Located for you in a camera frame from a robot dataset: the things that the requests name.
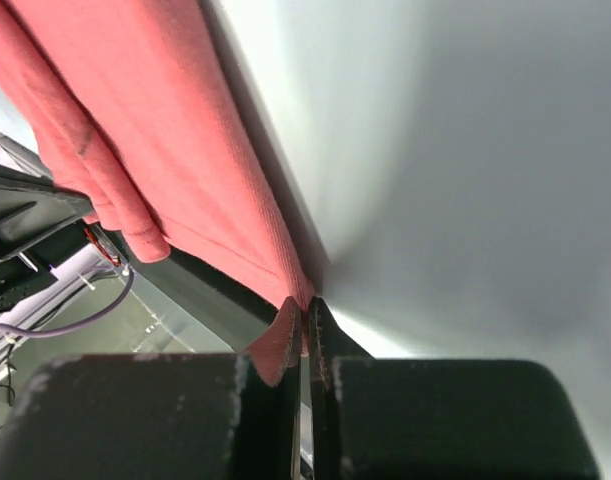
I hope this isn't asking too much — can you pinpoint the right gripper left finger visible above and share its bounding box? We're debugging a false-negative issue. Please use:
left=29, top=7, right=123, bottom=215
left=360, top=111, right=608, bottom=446
left=0, top=298, right=301, bottom=479

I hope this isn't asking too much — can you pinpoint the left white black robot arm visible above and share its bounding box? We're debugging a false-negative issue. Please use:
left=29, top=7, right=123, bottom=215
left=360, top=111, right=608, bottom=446
left=0, top=165, right=92, bottom=314

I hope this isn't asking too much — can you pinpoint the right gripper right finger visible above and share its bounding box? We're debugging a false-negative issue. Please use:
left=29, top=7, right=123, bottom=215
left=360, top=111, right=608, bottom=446
left=307, top=298, right=600, bottom=479

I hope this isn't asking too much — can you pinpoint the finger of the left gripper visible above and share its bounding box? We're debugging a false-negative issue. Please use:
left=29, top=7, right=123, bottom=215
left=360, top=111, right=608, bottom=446
left=0, top=165, right=93, bottom=263

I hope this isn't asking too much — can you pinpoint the salmon pink t shirt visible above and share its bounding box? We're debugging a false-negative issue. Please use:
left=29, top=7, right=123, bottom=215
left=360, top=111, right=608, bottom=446
left=0, top=0, right=316, bottom=389

